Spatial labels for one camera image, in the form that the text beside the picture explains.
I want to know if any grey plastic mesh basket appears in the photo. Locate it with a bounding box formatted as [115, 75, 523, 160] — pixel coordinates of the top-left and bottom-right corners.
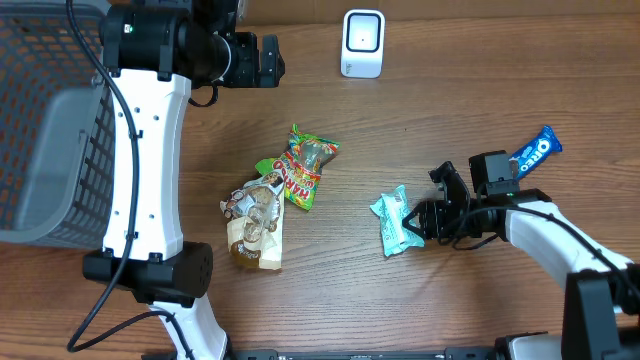
[1, 1, 114, 249]

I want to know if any green Haribo gummy bag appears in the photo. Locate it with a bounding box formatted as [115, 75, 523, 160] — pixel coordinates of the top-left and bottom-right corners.
[255, 124, 340, 211]

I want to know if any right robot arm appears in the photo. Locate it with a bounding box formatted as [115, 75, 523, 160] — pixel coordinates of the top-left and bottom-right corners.
[402, 151, 639, 360]

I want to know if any teal snack packet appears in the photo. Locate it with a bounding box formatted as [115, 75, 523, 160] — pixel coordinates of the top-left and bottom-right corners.
[370, 185, 425, 257]

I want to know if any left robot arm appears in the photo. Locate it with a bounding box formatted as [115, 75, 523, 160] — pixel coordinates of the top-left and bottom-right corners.
[83, 0, 285, 359]

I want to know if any blue Oreo cookie pack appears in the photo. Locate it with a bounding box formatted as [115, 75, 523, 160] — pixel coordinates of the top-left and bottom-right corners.
[509, 125, 563, 180]

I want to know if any white barcode scanner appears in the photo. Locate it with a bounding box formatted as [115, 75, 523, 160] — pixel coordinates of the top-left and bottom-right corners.
[340, 9, 386, 79]

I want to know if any brown clear snack bag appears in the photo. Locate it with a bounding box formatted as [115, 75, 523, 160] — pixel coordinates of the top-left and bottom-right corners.
[220, 170, 284, 271]

